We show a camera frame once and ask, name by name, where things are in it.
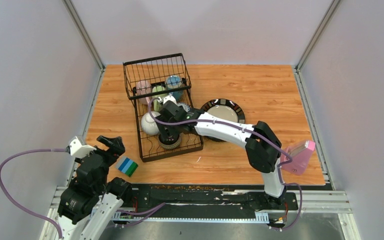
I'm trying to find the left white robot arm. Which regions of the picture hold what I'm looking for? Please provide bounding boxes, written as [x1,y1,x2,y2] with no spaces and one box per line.
[56,135,133,240]

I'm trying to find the dark brown speckled bowl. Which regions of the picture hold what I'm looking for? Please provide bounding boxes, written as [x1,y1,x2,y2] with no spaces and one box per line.
[157,133,182,150]

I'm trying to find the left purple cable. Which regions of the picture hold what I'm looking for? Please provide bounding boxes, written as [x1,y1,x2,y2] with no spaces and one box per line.
[0,148,166,239]

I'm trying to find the black wire dish rack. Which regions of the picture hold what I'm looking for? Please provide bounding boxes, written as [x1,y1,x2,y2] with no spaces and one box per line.
[123,53,204,163]

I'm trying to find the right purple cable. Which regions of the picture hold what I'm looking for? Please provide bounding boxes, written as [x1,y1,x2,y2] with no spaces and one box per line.
[147,97,303,232]

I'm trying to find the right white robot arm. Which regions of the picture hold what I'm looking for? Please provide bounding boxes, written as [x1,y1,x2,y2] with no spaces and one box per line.
[152,97,286,209]

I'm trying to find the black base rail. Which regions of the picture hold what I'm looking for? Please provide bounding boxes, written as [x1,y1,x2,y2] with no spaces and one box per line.
[51,182,352,229]

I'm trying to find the blue butterfly mug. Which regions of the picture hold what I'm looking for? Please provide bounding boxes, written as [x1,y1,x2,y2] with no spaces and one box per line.
[165,75,184,102]

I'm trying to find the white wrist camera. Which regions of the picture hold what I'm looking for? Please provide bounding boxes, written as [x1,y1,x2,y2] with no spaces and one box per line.
[68,135,97,159]
[161,94,177,105]

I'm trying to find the pink ceramic mug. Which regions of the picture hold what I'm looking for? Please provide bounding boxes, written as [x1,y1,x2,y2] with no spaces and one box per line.
[136,80,152,105]

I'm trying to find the white ribbed bowl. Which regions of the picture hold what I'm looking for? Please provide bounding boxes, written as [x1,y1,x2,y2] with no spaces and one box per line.
[140,112,160,136]

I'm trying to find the purple cable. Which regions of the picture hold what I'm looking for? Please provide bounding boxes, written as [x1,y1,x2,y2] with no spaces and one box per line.
[147,97,303,232]
[0,148,166,239]

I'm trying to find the white black bowl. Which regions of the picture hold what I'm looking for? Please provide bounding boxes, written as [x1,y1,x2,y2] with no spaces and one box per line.
[177,102,191,112]

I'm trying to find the pink box with mirror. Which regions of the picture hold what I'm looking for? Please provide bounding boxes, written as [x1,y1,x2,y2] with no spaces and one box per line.
[281,140,316,176]

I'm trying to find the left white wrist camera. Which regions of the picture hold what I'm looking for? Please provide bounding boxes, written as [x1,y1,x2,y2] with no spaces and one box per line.
[68,135,97,159]

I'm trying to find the black rimmed white plate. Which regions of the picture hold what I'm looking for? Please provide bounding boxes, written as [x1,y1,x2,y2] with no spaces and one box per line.
[200,98,246,124]

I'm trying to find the light green mug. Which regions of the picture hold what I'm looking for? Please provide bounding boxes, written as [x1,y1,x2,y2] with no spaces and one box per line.
[151,85,168,112]

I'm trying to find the blue green striped sponge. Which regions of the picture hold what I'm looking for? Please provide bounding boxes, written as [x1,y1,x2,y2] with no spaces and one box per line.
[115,156,139,177]

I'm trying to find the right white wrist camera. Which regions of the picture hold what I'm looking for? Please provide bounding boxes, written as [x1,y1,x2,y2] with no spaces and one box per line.
[161,94,177,105]

